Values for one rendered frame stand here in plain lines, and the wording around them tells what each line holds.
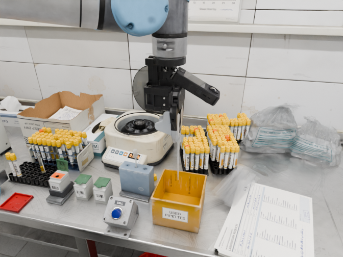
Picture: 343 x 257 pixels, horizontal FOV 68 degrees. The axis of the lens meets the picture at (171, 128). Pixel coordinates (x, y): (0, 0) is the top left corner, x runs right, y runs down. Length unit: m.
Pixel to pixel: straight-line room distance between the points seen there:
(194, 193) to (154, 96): 0.37
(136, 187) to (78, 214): 0.18
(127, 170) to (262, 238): 0.42
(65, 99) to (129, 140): 0.54
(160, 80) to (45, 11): 0.29
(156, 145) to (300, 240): 0.52
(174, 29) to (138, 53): 0.68
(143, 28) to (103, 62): 0.93
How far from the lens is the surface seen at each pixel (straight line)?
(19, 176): 1.02
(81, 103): 1.33
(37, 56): 1.47
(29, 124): 1.17
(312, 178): 1.04
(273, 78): 1.16
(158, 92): 0.56
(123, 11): 0.35
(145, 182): 0.80
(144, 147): 0.91
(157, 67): 0.57
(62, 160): 0.87
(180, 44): 0.54
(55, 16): 0.37
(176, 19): 0.53
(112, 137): 0.97
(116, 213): 0.72
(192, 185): 0.80
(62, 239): 1.61
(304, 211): 0.87
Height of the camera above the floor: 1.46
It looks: 28 degrees down
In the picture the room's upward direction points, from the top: straight up
